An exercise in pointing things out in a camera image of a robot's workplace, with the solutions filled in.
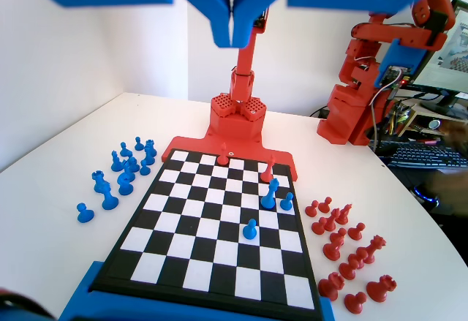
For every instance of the black computer keyboard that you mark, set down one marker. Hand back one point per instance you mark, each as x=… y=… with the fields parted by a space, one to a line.
x=420 y=156

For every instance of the blue chess pawn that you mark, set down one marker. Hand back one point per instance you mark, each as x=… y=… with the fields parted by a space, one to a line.
x=135 y=166
x=286 y=202
x=139 y=144
x=125 y=150
x=144 y=169
x=85 y=214
x=250 y=230

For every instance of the tall red chess piece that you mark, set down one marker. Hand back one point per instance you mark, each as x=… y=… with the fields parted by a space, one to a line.
x=223 y=157
x=330 y=223
x=332 y=251
x=268 y=173
x=344 y=214

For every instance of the black mouse with blue light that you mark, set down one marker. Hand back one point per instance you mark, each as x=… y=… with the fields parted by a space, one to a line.
x=426 y=193

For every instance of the red robot arm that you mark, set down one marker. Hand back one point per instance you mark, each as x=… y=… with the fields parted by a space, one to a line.
x=237 y=123

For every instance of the tall blue chess king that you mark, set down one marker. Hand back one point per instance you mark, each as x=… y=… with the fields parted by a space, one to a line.
x=270 y=193

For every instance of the red chess pawn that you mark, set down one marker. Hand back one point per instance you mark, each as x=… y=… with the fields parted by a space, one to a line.
x=311 y=210
x=355 y=303
x=356 y=232
x=347 y=270
x=319 y=226
x=324 y=205

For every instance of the computer monitor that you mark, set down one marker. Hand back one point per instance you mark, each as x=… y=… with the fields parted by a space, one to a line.
x=449 y=61

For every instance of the red chess rook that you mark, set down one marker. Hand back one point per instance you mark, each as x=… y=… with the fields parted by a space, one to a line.
x=382 y=289
x=331 y=286

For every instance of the tall blue chess piece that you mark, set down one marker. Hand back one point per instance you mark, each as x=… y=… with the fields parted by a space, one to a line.
x=116 y=162
x=109 y=199
x=149 y=151

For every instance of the black and white chessboard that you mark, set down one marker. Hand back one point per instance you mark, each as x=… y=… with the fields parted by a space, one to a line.
x=204 y=233

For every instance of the blue base plate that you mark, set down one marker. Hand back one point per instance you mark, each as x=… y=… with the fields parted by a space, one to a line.
x=78 y=299

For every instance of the red chess queen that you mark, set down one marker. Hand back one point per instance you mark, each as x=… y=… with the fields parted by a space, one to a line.
x=369 y=252

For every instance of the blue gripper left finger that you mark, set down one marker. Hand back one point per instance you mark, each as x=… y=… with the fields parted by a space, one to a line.
x=215 y=3

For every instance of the person's hand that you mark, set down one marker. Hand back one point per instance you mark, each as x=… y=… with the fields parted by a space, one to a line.
x=456 y=132

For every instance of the blue chess rook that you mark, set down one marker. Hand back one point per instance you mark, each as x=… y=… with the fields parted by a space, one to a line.
x=98 y=181

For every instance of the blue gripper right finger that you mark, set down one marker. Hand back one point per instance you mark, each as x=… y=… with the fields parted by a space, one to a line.
x=248 y=3

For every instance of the wooden box frame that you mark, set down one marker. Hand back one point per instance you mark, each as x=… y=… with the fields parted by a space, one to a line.
x=413 y=116

